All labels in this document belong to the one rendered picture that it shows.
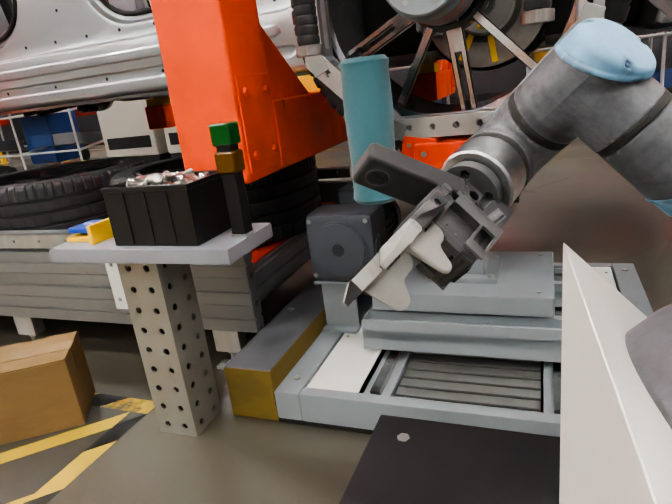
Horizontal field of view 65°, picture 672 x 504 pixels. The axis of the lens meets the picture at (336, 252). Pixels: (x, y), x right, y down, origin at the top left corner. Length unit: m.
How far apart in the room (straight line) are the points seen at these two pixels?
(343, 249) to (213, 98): 0.45
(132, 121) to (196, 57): 5.84
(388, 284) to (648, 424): 0.36
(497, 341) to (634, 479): 1.02
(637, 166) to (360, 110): 0.49
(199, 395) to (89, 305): 0.57
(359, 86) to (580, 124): 0.44
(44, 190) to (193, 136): 0.87
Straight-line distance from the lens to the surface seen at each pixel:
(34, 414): 1.46
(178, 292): 1.16
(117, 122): 7.15
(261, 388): 1.22
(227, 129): 0.97
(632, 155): 0.64
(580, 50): 0.62
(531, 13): 0.82
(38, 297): 1.84
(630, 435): 0.20
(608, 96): 0.63
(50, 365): 1.39
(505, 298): 1.20
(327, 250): 1.28
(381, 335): 1.26
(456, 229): 0.54
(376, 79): 0.96
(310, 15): 0.89
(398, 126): 1.08
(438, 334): 1.22
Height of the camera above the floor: 0.71
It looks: 18 degrees down
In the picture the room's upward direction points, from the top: 7 degrees counter-clockwise
